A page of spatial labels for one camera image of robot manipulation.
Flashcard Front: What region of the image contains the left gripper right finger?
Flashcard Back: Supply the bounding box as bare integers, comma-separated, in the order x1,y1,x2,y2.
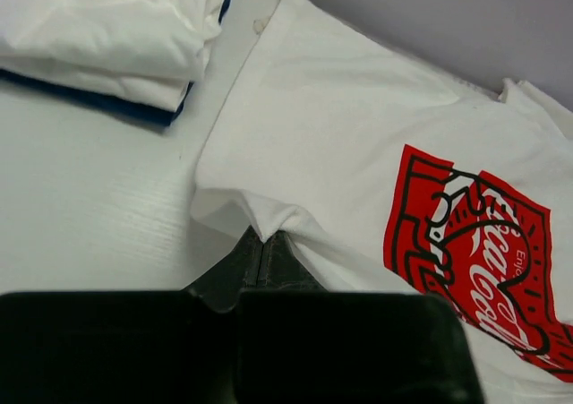
259,231,325,291

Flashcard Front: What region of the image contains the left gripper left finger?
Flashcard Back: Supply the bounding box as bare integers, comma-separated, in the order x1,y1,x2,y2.
185,227,264,313

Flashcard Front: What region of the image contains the white Coca-Cola print t-shirt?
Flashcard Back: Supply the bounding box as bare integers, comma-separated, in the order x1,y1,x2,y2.
194,0,572,403

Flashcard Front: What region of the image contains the folded white t-shirt stack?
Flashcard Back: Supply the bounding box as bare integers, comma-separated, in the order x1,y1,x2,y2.
0,0,234,112

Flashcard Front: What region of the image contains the folded blue t-shirt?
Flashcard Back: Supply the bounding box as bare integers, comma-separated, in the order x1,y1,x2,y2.
0,0,235,127

